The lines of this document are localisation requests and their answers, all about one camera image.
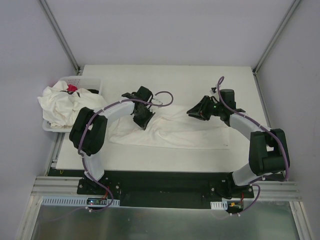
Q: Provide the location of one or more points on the white cable duct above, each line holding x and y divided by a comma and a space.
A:
91, 202
219, 205

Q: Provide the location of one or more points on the white t-shirt pile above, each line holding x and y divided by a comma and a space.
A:
67, 105

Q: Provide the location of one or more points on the right aluminium frame post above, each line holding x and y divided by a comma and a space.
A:
277, 34

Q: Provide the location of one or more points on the aluminium frame post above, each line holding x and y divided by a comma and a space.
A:
59, 35
277, 34

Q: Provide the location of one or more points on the left aluminium frame post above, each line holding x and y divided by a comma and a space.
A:
59, 35

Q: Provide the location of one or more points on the pink t-shirt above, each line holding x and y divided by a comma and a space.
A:
71, 88

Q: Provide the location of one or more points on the aluminium front rail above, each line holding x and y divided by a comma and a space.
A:
67, 186

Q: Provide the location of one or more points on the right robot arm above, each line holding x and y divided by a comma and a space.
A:
268, 151

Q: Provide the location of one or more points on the right white cable duct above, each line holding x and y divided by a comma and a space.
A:
219, 205

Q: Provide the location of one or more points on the left white cable duct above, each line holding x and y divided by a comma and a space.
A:
91, 202

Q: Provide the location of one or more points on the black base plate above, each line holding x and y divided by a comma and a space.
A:
151, 189

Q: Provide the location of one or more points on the white red-print t-shirt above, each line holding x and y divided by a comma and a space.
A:
171, 128

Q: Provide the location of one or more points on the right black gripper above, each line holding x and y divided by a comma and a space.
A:
205, 108

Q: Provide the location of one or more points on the white plastic laundry basket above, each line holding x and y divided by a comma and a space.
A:
75, 80

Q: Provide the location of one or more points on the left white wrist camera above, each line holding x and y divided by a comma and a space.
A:
155, 101

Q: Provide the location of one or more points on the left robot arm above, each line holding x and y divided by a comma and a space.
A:
89, 129

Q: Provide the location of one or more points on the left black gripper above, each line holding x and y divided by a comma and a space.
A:
144, 115

